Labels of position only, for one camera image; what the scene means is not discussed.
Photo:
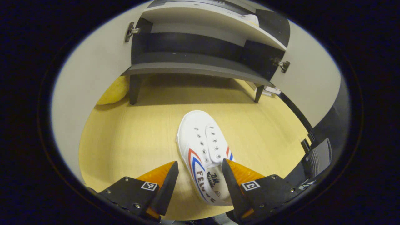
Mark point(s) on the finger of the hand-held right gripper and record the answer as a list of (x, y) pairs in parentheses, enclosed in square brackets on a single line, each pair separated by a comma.
[(320, 159), (305, 146)]

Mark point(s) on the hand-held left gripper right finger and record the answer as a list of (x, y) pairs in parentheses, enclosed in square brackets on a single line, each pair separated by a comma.
[(234, 190)]

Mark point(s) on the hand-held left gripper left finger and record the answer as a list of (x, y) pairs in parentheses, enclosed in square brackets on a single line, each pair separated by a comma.
[(165, 190)]

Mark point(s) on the white shoe cabinet door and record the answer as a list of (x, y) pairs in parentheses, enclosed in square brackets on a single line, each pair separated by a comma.
[(93, 78), (309, 78)]

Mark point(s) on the metal door hinge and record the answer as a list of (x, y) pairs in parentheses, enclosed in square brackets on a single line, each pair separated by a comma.
[(282, 65), (131, 31)]

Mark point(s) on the black backdrop cloth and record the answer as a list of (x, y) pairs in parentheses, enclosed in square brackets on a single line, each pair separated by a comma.
[(339, 115)]

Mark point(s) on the white paper sheet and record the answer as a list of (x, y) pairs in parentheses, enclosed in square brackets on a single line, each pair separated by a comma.
[(268, 90)]

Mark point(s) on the yellow round object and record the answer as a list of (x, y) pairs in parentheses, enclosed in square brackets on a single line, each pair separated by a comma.
[(114, 92)]

